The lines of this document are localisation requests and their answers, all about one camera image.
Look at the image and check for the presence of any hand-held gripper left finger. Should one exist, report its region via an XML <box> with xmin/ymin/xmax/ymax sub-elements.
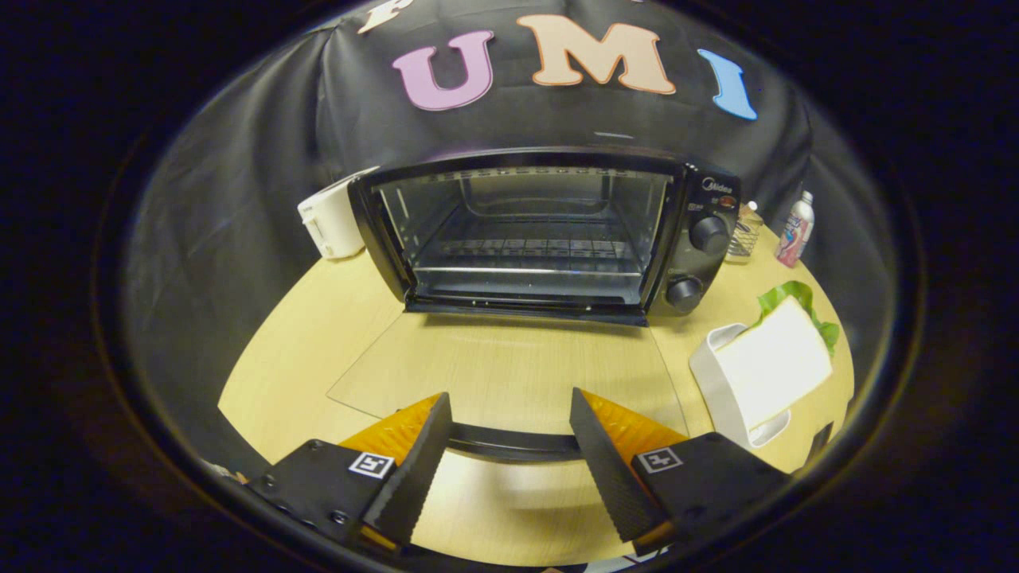
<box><xmin>247</xmin><ymin>392</ymin><xmax>453</xmax><ymax>554</ymax></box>

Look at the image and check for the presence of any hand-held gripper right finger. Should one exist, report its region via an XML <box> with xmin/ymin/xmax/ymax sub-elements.
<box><xmin>569</xmin><ymin>388</ymin><xmax>793</xmax><ymax>558</ymax></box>

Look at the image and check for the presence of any sandwich with lettuce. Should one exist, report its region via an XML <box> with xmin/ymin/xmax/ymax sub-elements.
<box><xmin>713</xmin><ymin>280</ymin><xmax>841</xmax><ymax>431</ymax></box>

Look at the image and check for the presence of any black toaster oven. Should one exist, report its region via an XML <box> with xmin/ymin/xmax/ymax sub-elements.
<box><xmin>326</xmin><ymin>147</ymin><xmax>743</xmax><ymax>464</ymax></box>

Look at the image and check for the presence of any white bread toaster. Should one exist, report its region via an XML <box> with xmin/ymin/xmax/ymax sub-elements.
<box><xmin>297</xmin><ymin>166</ymin><xmax>381</xmax><ymax>260</ymax></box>

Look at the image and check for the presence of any white plastic dish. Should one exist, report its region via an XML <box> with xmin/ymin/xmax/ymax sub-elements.
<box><xmin>689</xmin><ymin>322</ymin><xmax>793</xmax><ymax>450</ymax></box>

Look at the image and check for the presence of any clear glass container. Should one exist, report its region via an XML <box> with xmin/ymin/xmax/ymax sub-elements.
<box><xmin>726</xmin><ymin>201</ymin><xmax>765</xmax><ymax>259</ymax></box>

